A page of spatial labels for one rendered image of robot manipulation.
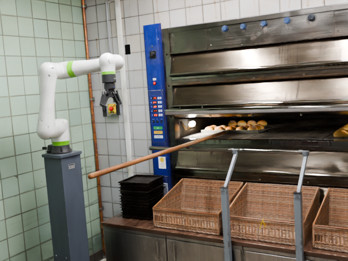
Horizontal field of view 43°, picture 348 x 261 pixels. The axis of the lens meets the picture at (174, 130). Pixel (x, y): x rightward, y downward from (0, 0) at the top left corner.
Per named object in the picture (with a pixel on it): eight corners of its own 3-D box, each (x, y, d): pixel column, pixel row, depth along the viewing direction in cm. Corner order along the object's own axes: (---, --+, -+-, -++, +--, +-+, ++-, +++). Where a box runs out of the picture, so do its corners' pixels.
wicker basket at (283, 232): (247, 216, 343) (245, 181, 340) (321, 223, 314) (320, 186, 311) (222, 236, 301) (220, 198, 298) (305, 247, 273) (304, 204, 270)
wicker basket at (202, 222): (184, 209, 373) (182, 177, 370) (246, 216, 343) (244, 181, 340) (152, 227, 332) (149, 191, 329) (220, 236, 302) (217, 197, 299)
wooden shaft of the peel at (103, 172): (91, 179, 234) (90, 174, 233) (87, 179, 235) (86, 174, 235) (226, 134, 378) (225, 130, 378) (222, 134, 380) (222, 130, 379)
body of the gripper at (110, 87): (109, 83, 293) (110, 97, 294) (100, 83, 286) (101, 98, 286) (117, 82, 289) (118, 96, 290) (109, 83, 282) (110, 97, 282)
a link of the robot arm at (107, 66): (95, 53, 282) (110, 51, 279) (104, 54, 294) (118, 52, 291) (97, 74, 283) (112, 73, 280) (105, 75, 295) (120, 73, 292)
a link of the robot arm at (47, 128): (32, 139, 299) (34, 60, 291) (45, 136, 315) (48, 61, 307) (48, 142, 296) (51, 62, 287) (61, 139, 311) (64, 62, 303)
